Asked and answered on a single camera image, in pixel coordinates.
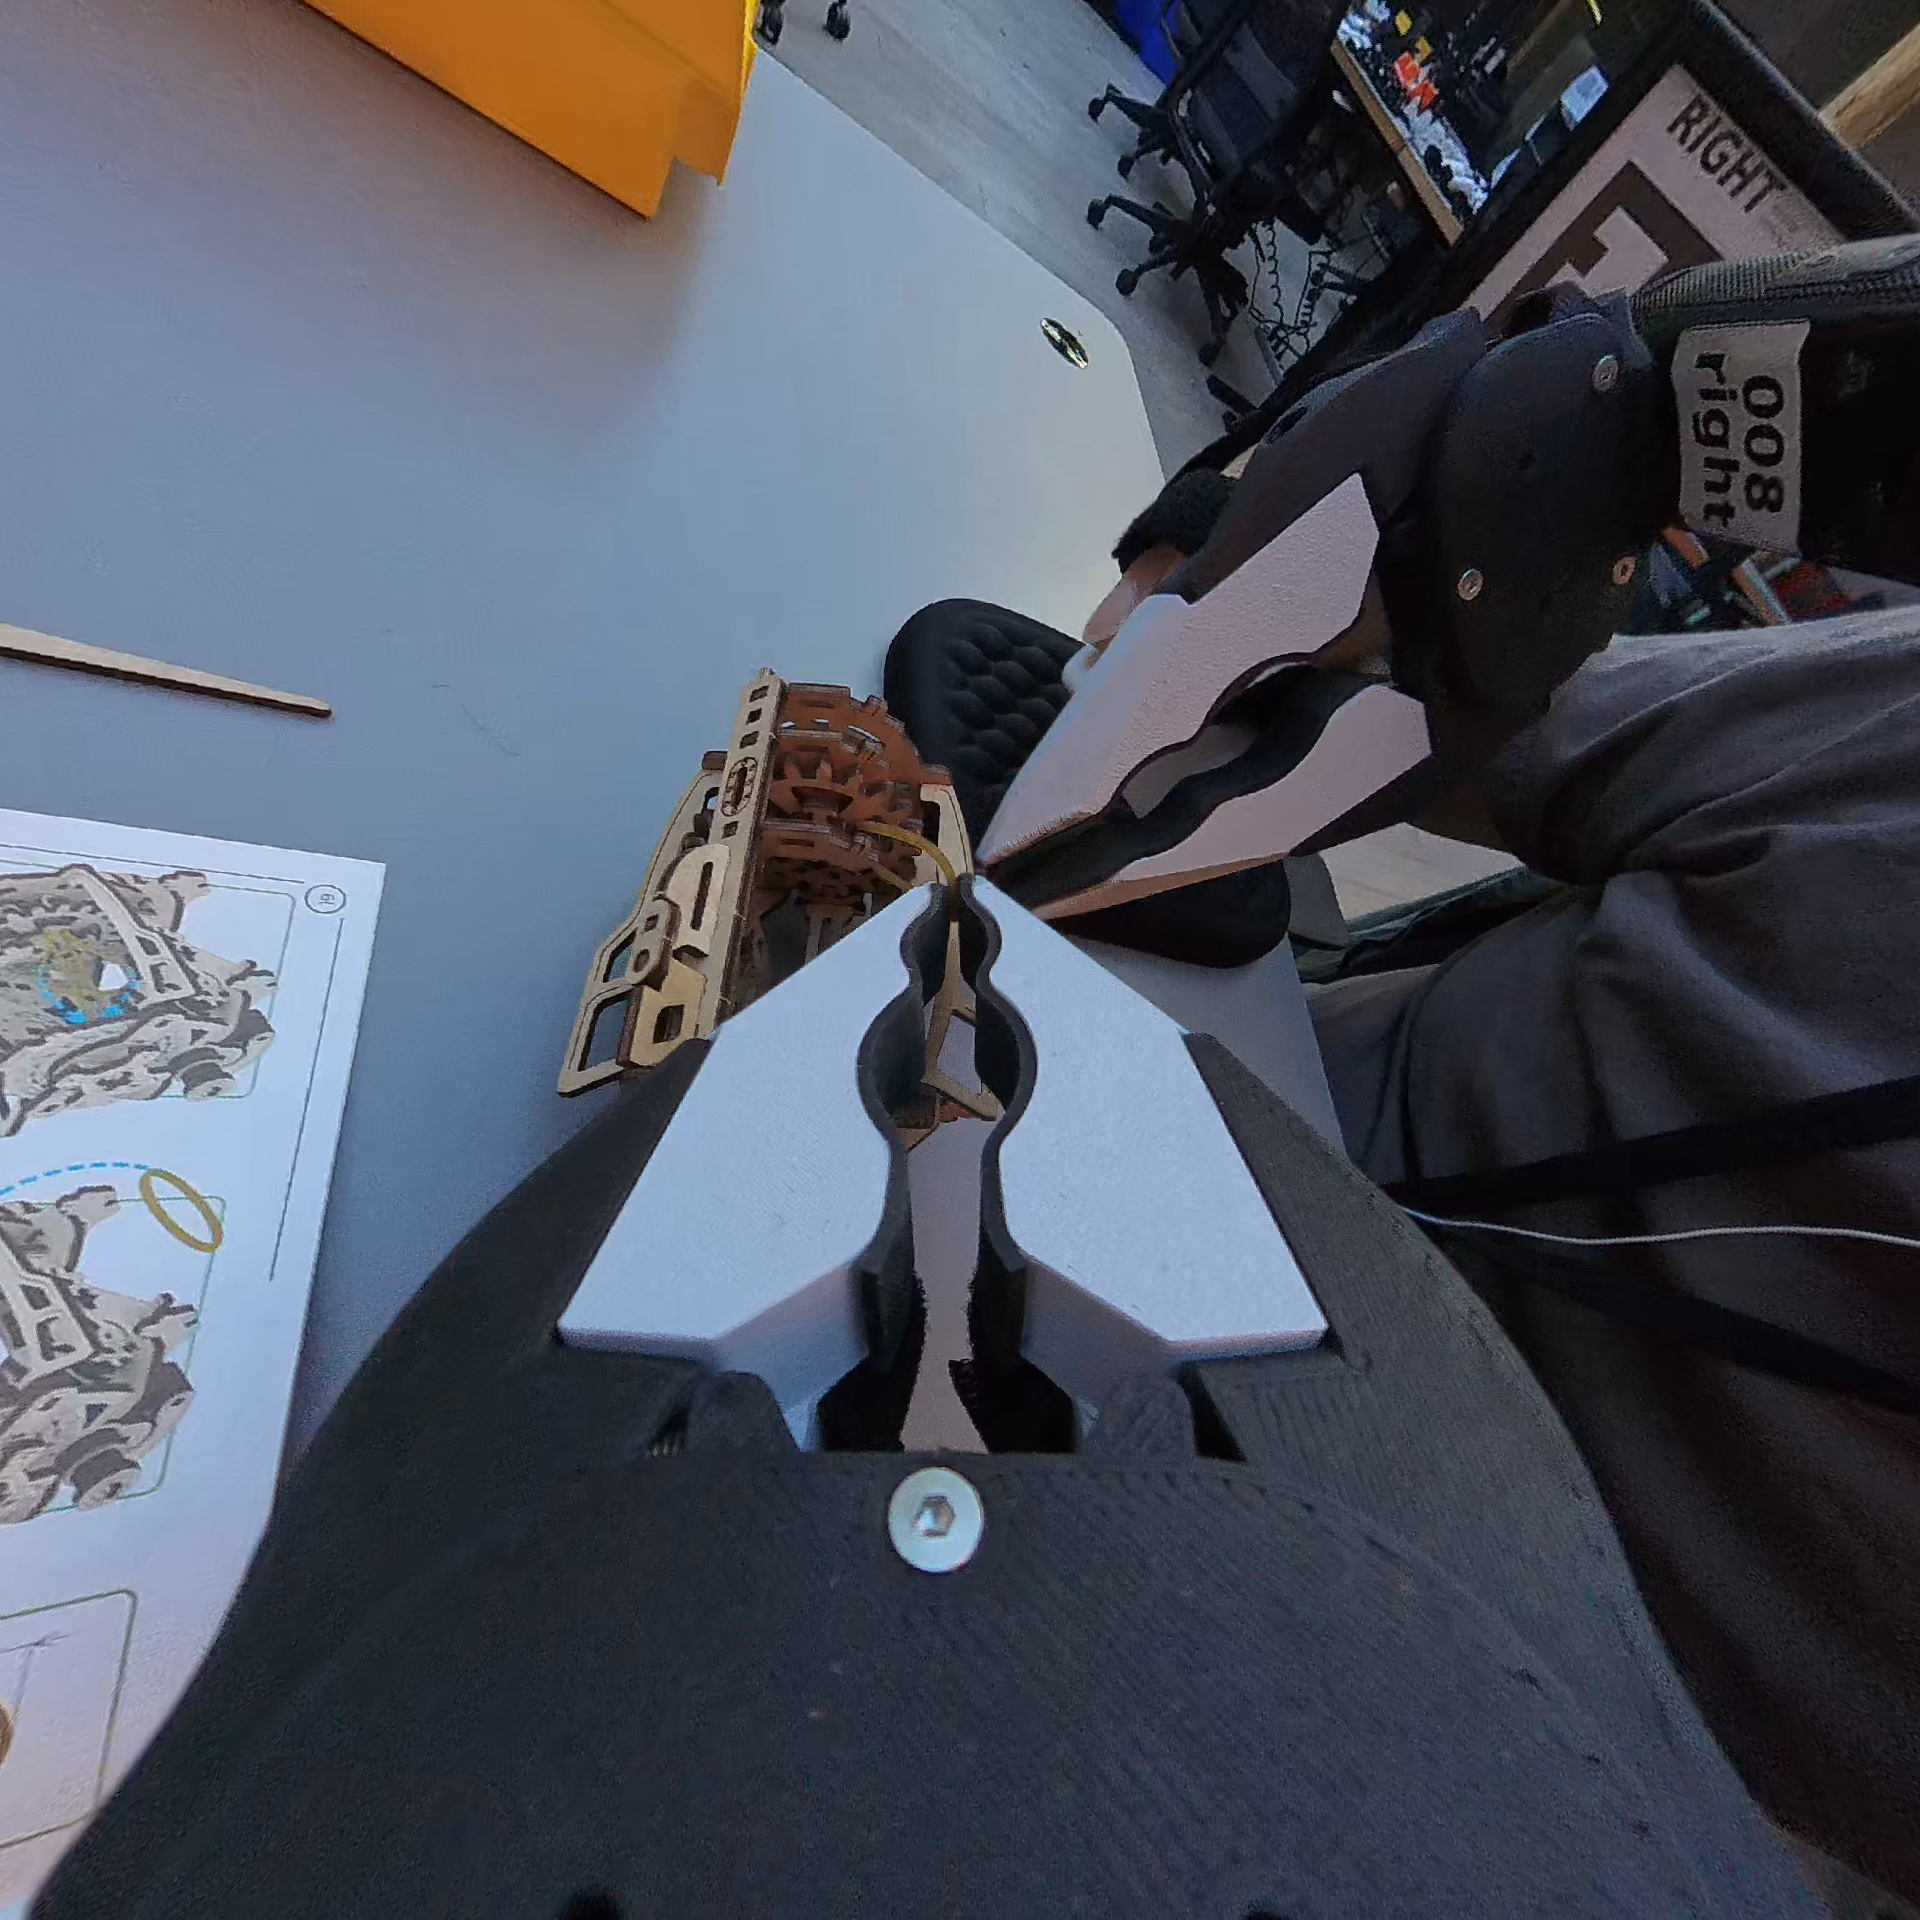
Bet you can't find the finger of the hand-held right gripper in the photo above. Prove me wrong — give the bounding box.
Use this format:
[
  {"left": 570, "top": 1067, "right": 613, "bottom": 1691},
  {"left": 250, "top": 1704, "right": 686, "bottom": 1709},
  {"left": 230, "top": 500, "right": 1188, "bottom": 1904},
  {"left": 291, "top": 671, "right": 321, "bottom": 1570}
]
[
  {"left": 1032, "top": 668, "right": 1442, "bottom": 923},
  {"left": 971, "top": 471, "right": 1386, "bottom": 880}
]

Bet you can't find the thin wooden stick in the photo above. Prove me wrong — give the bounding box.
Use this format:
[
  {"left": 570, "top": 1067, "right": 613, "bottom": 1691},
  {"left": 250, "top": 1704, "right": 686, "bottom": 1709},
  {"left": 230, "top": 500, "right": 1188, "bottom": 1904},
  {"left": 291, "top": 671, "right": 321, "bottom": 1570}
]
[{"left": 0, "top": 622, "right": 334, "bottom": 719}]

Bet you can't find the person's right hand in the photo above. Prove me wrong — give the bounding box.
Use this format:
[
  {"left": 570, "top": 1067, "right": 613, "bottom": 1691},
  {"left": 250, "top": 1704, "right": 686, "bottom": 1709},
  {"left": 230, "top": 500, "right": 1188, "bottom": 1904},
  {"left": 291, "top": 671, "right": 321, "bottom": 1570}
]
[{"left": 1080, "top": 544, "right": 1204, "bottom": 654}]

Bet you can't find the yellow plastic bin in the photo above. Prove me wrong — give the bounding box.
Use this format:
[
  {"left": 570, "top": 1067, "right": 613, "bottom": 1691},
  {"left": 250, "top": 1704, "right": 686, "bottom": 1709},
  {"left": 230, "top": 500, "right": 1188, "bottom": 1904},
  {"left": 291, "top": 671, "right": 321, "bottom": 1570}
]
[{"left": 299, "top": 0, "right": 757, "bottom": 220}]

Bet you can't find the thin white cable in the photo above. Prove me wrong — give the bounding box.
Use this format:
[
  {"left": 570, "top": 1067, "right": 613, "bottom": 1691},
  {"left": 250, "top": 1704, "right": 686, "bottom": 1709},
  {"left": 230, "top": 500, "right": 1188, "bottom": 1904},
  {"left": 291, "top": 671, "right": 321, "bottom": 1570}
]
[{"left": 1425, "top": 1219, "right": 1920, "bottom": 1250}]

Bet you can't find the wooden gear model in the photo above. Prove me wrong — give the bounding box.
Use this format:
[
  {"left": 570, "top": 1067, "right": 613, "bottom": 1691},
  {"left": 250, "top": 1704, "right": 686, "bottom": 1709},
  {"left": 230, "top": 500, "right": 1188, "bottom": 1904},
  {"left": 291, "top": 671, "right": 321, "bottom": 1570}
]
[{"left": 558, "top": 670, "right": 976, "bottom": 1096}]

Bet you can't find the black office chair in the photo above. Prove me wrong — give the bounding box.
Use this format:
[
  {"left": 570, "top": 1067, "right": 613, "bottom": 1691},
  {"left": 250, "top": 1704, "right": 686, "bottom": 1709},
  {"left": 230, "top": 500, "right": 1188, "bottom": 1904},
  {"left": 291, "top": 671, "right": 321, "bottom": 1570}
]
[{"left": 1089, "top": 0, "right": 1353, "bottom": 324}]

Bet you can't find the white assembly booklet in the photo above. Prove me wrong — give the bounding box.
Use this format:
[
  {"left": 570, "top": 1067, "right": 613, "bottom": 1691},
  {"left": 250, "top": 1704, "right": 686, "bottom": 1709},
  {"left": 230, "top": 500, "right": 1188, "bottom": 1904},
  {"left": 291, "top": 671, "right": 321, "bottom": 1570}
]
[{"left": 0, "top": 806, "right": 386, "bottom": 1862}]

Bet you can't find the person's grey clothing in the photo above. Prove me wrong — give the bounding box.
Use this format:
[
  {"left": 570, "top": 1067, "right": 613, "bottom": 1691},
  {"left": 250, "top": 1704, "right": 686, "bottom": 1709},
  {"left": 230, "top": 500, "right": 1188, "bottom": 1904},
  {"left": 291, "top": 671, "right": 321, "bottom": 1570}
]
[{"left": 1302, "top": 598, "right": 1920, "bottom": 1920}]

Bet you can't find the black strap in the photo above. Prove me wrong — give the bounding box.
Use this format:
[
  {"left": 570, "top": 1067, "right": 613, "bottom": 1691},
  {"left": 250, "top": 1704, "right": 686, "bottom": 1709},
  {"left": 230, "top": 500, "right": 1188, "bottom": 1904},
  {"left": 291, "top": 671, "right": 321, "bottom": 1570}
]
[{"left": 1381, "top": 1071, "right": 1920, "bottom": 1221}]

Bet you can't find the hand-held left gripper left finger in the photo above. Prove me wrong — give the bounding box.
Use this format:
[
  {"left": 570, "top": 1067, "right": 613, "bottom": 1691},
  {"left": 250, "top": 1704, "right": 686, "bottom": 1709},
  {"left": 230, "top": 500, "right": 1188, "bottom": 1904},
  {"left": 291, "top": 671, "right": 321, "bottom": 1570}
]
[{"left": 558, "top": 885, "right": 944, "bottom": 1450}]

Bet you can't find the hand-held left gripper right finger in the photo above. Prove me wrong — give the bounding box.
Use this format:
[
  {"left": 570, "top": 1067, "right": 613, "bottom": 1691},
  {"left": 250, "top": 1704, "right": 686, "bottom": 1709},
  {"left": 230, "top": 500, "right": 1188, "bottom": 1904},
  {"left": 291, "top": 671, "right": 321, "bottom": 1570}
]
[{"left": 957, "top": 878, "right": 1333, "bottom": 1450}]

